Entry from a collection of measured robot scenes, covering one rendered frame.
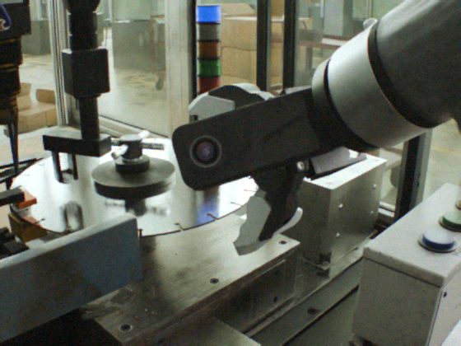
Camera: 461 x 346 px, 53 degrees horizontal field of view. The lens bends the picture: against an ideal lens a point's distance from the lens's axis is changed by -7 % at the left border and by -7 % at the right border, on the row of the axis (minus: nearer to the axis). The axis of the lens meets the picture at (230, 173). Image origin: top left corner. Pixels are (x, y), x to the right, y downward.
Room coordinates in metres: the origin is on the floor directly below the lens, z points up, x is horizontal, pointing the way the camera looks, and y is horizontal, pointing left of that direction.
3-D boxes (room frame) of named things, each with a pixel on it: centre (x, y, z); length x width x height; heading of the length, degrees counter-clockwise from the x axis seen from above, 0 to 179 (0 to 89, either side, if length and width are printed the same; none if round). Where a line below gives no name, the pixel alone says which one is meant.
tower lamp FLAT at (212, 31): (0.89, 0.04, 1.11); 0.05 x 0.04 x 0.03; 46
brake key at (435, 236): (0.50, -0.26, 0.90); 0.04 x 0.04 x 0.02
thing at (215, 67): (0.89, 0.04, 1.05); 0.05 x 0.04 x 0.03; 46
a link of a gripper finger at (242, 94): (0.40, -0.01, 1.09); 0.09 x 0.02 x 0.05; 35
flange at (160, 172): (0.59, 0.13, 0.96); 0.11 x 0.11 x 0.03
